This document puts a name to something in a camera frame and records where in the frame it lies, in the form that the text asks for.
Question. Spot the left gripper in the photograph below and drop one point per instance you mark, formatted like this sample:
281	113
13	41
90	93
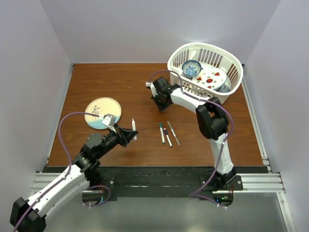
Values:
124	136

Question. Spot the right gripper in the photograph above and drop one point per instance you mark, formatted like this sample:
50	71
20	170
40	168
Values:
161	107

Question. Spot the lilac white marker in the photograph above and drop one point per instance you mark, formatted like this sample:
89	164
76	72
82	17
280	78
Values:
134	128

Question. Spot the teal white marker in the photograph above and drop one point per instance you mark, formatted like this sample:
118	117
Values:
162	135

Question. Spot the green pen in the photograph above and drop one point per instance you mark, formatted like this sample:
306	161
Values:
173	133

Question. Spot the blue white marker pen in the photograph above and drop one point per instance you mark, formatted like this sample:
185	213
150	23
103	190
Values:
169	141

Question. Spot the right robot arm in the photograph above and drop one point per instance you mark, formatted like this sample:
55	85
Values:
212	119

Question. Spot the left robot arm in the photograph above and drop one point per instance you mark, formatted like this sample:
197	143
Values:
32	214

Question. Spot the round cream blue plate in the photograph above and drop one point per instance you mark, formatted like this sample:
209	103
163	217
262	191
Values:
101	107

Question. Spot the blue patterned bowl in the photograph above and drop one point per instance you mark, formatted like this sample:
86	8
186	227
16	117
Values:
191	68

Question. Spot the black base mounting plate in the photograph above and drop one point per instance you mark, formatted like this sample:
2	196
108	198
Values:
160	182

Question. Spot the watermelon pattern plate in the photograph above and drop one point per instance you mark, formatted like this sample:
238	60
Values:
211	78

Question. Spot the grey dish in basket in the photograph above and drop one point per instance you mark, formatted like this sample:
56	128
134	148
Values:
224	89

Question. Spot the white plastic dish basket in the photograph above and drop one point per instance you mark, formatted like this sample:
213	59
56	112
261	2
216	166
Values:
208	56

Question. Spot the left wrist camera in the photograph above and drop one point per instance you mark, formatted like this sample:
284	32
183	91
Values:
109	120

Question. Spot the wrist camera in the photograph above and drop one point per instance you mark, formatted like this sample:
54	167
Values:
151	87
109	120

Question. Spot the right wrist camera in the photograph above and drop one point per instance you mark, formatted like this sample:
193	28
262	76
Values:
151	87

